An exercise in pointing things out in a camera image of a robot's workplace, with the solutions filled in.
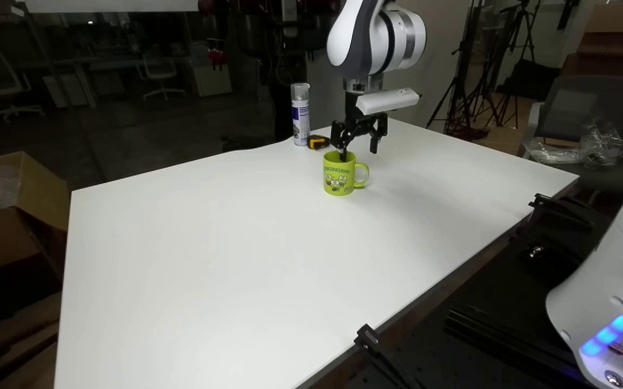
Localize white office chair middle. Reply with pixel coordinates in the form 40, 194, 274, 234
139, 56, 184, 99

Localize yellow green cartoon mug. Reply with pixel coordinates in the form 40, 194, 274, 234
323, 150, 370, 197

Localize black tripod stand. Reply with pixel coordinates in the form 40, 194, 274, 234
427, 0, 537, 141

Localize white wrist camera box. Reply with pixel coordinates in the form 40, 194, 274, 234
355, 89, 419, 115

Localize white robot base blue lights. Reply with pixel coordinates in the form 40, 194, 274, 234
546, 208, 623, 389

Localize grey chair with plastic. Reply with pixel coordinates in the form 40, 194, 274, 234
521, 76, 623, 167

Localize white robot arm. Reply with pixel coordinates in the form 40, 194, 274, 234
327, 0, 429, 158

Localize black table clamp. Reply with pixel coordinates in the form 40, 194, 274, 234
355, 323, 423, 389

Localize black clamp bracket right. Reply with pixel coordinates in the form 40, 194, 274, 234
531, 194, 600, 231

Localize cardboard box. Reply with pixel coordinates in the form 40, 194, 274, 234
0, 150, 69, 271

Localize white spray can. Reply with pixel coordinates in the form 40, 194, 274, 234
291, 82, 312, 146

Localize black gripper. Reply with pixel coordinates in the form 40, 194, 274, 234
331, 80, 388, 162

